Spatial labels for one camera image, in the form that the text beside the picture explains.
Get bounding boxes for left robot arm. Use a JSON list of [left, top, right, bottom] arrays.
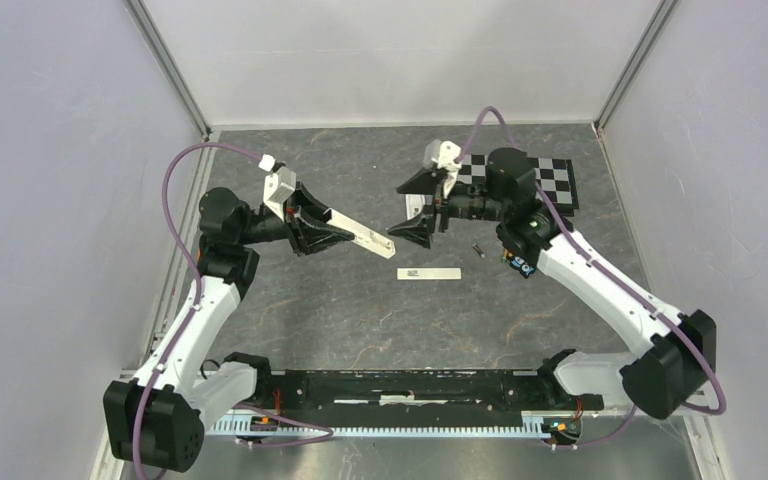
[[103, 183, 355, 472]]

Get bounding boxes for black white chessboard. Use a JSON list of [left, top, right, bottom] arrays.
[[457, 154, 579, 217]]

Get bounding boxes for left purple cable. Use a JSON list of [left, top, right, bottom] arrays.
[[132, 142, 336, 480]]

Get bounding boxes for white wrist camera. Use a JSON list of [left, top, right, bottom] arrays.
[[423, 139, 463, 198], [262, 166, 297, 221]]

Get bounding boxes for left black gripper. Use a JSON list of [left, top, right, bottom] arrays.
[[236, 181, 354, 256]]

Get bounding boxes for long white plastic bar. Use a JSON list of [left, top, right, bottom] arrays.
[[326, 208, 396, 259]]

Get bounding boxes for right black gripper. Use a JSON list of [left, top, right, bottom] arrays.
[[387, 167, 507, 250]]

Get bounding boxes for white bar lid strip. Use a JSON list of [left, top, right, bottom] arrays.
[[396, 268, 462, 281]]

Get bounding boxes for white remote control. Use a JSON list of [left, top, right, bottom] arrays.
[[404, 194, 427, 220]]

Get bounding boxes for black orange battery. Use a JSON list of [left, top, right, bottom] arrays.
[[472, 244, 486, 258]]

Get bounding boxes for slotted cable duct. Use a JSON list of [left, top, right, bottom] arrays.
[[206, 410, 580, 440]]

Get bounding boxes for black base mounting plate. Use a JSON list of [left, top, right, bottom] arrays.
[[245, 369, 605, 428]]

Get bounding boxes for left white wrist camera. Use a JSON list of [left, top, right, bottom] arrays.
[[262, 166, 297, 221]]

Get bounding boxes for blue owl eraser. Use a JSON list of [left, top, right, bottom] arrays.
[[507, 255, 536, 279]]

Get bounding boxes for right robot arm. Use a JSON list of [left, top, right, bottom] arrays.
[[389, 141, 726, 420]]

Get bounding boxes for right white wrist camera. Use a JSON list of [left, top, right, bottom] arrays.
[[423, 139, 463, 198]]

